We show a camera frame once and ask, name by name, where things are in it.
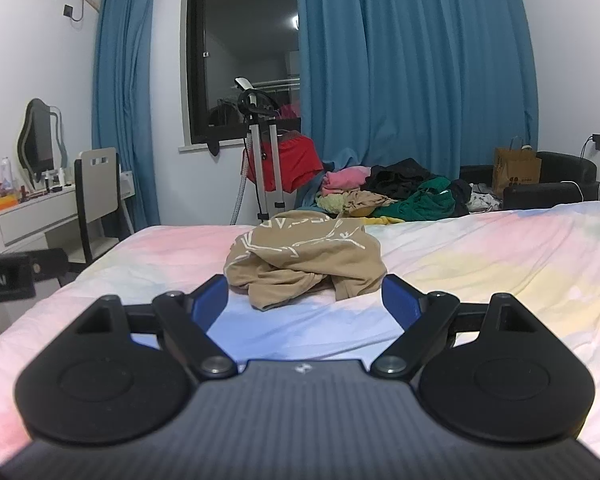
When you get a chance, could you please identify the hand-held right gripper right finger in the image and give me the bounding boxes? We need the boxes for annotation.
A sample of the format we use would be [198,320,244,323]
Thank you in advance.
[371,274,537,381]

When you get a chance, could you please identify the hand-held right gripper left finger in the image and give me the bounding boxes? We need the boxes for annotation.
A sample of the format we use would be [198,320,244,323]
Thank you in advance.
[75,275,237,381]

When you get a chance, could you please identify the tan printed t-shirt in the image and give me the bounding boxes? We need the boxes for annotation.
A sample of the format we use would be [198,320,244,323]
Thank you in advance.
[223,210,387,312]

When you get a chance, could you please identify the white desk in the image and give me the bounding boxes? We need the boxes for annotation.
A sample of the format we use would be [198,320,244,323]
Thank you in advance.
[0,172,133,256]

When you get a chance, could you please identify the green garment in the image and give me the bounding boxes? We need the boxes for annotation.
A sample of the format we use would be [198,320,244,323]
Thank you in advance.
[372,176,456,222]

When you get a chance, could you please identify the light brown garment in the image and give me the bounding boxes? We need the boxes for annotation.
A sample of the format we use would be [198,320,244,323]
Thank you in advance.
[337,190,398,217]

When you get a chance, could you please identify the cosmetics on desk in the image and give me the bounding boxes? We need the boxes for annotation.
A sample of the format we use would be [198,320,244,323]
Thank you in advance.
[42,167,76,193]

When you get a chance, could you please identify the pastel bed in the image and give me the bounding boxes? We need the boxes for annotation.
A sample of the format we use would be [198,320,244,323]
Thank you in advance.
[0,200,600,466]

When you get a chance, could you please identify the yellow-green garment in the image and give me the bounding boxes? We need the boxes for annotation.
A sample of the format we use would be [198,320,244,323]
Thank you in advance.
[316,194,351,215]

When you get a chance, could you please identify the black garment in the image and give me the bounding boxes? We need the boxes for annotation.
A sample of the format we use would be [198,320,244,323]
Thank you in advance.
[361,158,448,201]

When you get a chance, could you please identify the pink garment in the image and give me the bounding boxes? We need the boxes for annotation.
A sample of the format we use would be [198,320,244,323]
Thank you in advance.
[321,166,372,196]

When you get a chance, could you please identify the grey chair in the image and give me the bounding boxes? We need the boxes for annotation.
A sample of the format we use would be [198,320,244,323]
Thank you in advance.
[74,147,131,266]

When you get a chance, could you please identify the white patterned cloth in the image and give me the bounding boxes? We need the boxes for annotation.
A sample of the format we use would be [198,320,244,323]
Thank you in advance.
[467,185,503,212]

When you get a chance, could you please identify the blue garment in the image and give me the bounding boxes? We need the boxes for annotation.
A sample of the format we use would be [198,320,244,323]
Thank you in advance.
[295,180,331,211]

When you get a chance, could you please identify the garment steamer stand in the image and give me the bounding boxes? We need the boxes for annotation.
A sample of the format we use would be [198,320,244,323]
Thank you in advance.
[229,77,287,226]

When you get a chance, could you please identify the wavy vanity mirror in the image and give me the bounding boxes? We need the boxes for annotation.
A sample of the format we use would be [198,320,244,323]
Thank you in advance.
[15,98,68,188]

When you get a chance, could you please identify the red garment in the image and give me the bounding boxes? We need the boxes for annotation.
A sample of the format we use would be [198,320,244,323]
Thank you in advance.
[245,132,325,193]

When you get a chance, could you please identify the brown paper bag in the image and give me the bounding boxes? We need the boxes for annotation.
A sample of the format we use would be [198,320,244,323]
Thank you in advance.
[494,136,543,200]

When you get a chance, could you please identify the black sofa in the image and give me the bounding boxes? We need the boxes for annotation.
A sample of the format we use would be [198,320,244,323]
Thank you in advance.
[460,151,600,211]

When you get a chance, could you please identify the narrow blue curtain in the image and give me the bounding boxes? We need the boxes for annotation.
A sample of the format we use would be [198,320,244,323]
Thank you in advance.
[91,0,186,233]

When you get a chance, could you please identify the wide blue curtain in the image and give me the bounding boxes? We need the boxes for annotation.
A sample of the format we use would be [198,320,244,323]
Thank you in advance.
[294,0,540,211]

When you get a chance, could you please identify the dark window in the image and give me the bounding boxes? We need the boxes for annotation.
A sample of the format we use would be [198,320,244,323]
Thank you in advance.
[185,0,302,147]

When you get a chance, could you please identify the white charging cable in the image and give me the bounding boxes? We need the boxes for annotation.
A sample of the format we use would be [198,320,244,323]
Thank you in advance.
[560,180,600,201]

